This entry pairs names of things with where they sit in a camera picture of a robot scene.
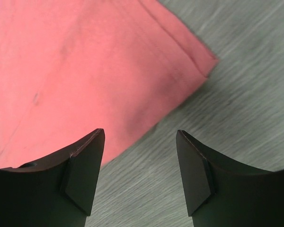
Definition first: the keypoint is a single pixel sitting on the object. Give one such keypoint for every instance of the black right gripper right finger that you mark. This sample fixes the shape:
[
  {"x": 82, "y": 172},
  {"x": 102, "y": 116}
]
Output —
[{"x": 222, "y": 192}]

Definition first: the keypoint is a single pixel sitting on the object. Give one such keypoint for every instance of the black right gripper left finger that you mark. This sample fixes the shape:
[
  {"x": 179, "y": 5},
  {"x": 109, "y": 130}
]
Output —
[{"x": 53, "y": 191}]

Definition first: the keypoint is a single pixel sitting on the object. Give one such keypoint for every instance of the salmon pink t shirt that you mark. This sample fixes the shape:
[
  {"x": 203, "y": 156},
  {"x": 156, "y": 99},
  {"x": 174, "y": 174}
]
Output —
[{"x": 68, "y": 67}]

